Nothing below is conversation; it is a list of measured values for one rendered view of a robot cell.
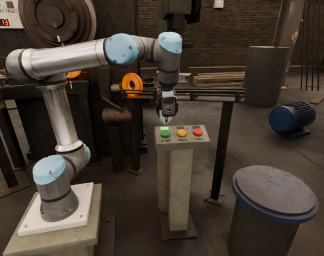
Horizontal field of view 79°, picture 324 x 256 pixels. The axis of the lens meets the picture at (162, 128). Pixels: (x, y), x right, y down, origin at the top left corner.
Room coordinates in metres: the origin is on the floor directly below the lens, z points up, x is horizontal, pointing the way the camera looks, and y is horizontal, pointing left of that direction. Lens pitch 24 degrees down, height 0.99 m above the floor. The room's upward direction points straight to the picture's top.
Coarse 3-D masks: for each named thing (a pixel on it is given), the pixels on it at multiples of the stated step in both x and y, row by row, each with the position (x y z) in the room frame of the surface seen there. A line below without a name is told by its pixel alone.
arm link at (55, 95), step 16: (48, 48) 0.81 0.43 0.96; (48, 80) 0.74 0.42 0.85; (64, 80) 0.79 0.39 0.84; (48, 96) 0.75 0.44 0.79; (64, 96) 0.79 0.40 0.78; (48, 112) 0.76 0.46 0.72; (64, 112) 0.77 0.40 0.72; (64, 128) 0.75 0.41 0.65; (64, 144) 0.74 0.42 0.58; (80, 144) 0.77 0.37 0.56; (80, 160) 0.75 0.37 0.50
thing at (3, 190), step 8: (0, 96) 1.30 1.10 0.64; (0, 104) 1.22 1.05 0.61; (0, 136) 1.18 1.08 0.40; (0, 144) 1.15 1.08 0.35; (0, 152) 1.14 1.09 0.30; (0, 160) 1.13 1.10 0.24; (8, 160) 1.15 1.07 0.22; (8, 168) 1.14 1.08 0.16; (8, 176) 1.13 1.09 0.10; (16, 176) 1.25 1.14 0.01; (24, 176) 1.25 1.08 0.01; (0, 184) 1.16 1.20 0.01; (8, 184) 1.12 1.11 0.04; (16, 184) 1.15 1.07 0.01; (24, 184) 1.16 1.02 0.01; (0, 192) 1.08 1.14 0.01; (8, 192) 1.08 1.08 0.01
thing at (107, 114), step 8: (104, 112) 1.32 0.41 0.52; (112, 112) 1.32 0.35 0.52; (120, 112) 1.33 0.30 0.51; (128, 112) 1.33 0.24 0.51; (104, 120) 1.30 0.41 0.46; (112, 120) 1.30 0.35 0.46; (120, 120) 1.30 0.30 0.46; (128, 120) 1.32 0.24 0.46; (112, 128) 1.31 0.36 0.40; (120, 128) 1.41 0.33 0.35; (112, 136) 1.31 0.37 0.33; (120, 136) 1.36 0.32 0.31; (112, 144) 1.31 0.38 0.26; (120, 144) 1.32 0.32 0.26; (112, 152) 1.31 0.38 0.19; (120, 152) 1.32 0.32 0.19; (112, 160) 1.31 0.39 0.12; (120, 160) 1.32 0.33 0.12; (120, 168) 1.31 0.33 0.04
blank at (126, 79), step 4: (124, 76) 1.36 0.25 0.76; (128, 76) 1.34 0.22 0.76; (132, 76) 1.33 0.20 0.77; (136, 76) 1.32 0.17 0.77; (124, 80) 1.36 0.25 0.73; (128, 80) 1.34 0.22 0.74; (132, 80) 1.33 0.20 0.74; (136, 80) 1.31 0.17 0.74; (140, 80) 1.32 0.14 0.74; (124, 84) 1.36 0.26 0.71; (128, 84) 1.37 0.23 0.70; (136, 84) 1.31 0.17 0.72; (140, 84) 1.30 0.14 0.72; (124, 88) 1.36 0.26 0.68; (128, 88) 1.35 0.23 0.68; (136, 88) 1.31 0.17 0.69; (140, 88) 1.30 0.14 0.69; (132, 96) 1.33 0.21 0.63
